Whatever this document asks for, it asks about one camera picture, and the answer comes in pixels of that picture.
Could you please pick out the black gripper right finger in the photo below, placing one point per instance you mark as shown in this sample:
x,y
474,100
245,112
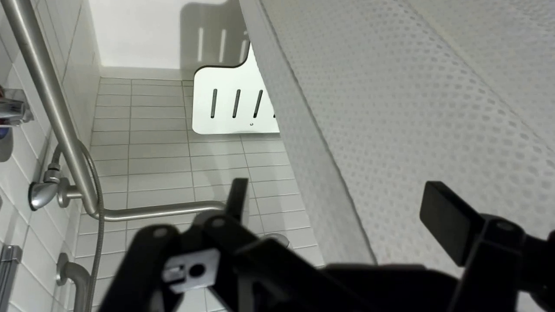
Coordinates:
x,y
456,223

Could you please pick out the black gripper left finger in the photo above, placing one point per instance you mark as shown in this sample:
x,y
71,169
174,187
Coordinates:
x,y
231,244

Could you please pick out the white textured shower curtain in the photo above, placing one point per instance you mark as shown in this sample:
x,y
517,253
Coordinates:
x,y
417,116

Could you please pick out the white slotted shower seat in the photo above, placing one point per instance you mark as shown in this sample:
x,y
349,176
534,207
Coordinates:
x,y
201,123

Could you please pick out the short steel grab bar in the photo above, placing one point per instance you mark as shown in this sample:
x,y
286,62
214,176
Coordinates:
x,y
78,279

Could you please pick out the long steel grab bar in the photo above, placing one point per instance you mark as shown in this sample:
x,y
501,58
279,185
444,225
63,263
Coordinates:
x,y
52,98

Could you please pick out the chrome cone wall fitting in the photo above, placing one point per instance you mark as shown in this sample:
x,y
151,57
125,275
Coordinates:
x,y
42,195

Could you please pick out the chrome wall fixture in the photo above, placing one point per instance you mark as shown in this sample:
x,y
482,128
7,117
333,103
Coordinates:
x,y
11,110

